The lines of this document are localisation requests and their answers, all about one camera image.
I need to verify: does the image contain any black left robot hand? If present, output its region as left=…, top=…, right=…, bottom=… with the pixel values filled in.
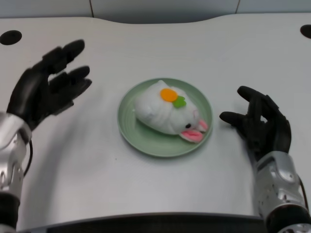
left=6, top=39, right=93, bottom=132

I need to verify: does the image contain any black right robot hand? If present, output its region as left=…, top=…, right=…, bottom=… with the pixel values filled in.
left=219, top=85, right=292, bottom=162

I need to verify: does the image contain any white rabbit plush doll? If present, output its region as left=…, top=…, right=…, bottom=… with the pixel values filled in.
left=133, top=79, right=209, bottom=144

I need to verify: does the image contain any green round plate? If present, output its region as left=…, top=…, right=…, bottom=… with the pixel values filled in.
left=117, top=77, right=214, bottom=158

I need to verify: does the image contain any black table cable grommet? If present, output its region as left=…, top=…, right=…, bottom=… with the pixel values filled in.
left=0, top=30, right=23, bottom=45
left=300, top=24, right=311, bottom=39

